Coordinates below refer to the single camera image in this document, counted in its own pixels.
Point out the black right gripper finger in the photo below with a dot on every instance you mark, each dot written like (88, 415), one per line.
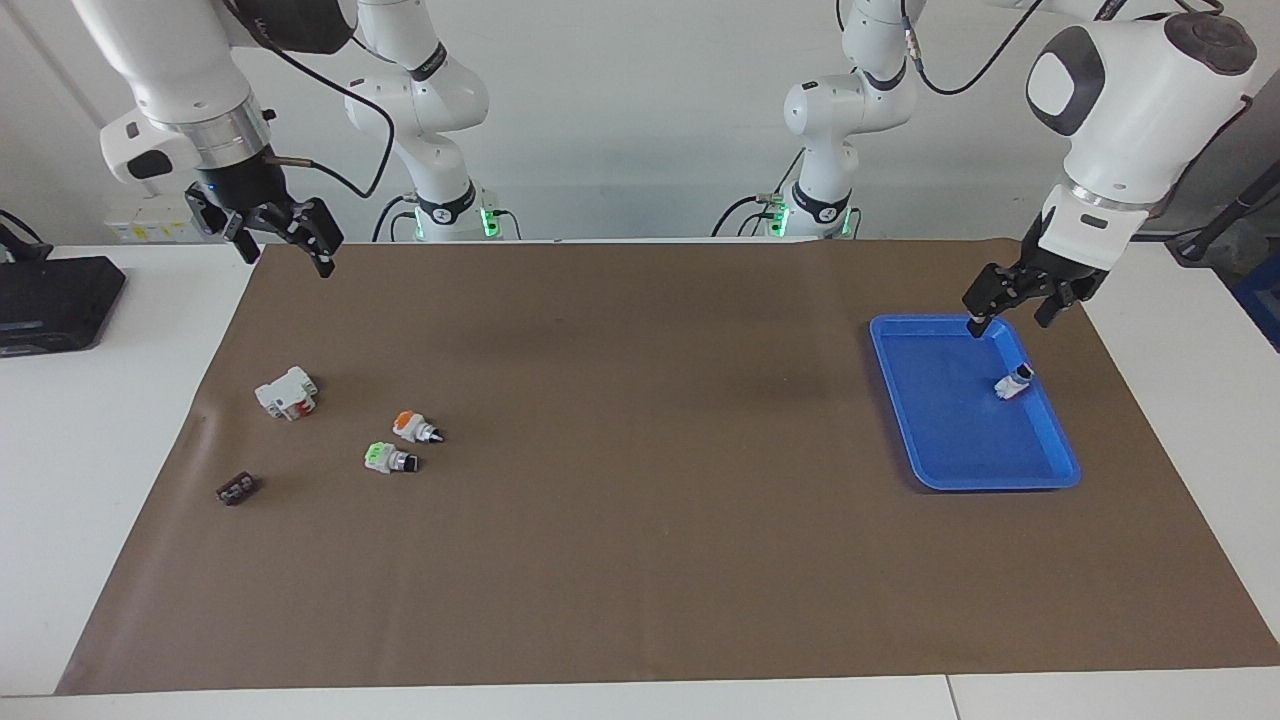
(240, 228)
(318, 232)

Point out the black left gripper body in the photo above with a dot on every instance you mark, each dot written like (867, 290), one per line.
(1065, 272)

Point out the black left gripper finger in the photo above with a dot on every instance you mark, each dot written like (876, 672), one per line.
(1060, 300)
(995, 290)

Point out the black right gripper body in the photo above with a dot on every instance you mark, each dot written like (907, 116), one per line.
(240, 185)

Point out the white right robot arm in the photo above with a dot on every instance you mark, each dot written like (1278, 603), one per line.
(170, 60)

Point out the blue plastic tray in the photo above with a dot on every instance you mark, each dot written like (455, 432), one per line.
(950, 420)

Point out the white circuit breaker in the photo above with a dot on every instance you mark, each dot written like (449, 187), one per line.
(280, 392)

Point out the black stand bar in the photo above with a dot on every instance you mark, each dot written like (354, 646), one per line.
(1240, 205)

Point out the black box device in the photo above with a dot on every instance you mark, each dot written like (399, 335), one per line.
(55, 300)

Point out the blue crate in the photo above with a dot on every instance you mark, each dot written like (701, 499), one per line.
(1265, 300)

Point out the small black terminal block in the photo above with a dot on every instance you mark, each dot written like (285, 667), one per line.
(237, 489)

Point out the brown table mat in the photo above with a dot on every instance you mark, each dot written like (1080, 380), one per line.
(640, 500)

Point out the white wall socket box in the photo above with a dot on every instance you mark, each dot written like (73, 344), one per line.
(140, 225)

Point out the orange selector switch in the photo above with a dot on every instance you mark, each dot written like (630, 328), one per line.
(405, 424)

